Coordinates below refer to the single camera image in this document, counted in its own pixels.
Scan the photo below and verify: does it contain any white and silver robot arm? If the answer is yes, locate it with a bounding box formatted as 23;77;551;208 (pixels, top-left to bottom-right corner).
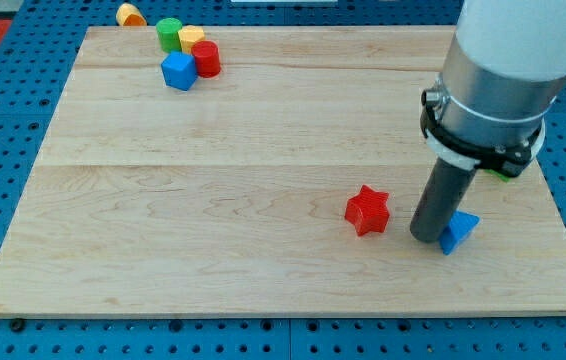
421;0;566;178

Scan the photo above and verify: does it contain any green block behind arm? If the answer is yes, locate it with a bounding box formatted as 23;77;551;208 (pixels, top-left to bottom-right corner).
485;169;511;183

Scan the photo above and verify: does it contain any red star block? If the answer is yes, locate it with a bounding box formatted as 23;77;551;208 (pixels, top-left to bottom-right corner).
344;184;390;237

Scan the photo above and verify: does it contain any blue cube block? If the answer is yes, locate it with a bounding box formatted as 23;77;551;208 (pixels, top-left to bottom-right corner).
161;51;198;91

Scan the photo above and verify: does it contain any light wooden board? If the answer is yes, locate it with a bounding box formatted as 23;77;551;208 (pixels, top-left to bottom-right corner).
0;26;566;319

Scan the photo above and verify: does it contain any red cylinder block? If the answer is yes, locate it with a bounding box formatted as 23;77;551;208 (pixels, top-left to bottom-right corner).
191;40;221;78

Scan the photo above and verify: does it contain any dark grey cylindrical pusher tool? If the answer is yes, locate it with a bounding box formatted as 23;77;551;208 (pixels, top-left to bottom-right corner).
409;158;476;243

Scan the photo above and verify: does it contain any yellow hexagonal block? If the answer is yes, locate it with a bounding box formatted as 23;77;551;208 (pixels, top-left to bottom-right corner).
177;25;205;54

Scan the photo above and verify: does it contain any blue triangular block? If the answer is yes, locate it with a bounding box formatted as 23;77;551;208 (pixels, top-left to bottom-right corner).
439;210;480;255

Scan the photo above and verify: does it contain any green cylinder block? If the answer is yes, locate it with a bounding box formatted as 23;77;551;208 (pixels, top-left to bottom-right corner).
155;17;182;53

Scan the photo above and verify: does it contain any orange yellow cylinder block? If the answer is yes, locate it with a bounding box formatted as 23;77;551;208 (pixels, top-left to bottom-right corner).
115;3;147;26

